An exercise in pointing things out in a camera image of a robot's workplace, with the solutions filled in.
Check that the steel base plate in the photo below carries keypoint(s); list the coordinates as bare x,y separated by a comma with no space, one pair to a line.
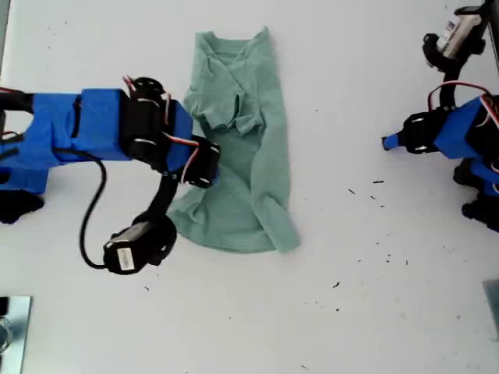
493,304
19,335

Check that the mint green t-shirt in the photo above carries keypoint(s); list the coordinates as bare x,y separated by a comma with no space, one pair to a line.
269,156

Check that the silver black camera box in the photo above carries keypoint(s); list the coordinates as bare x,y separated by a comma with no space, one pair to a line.
456,31

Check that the black clamp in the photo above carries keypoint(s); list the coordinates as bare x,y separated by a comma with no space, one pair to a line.
3,305

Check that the black camera stalk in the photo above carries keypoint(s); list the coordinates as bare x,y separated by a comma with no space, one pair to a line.
163,198
450,89

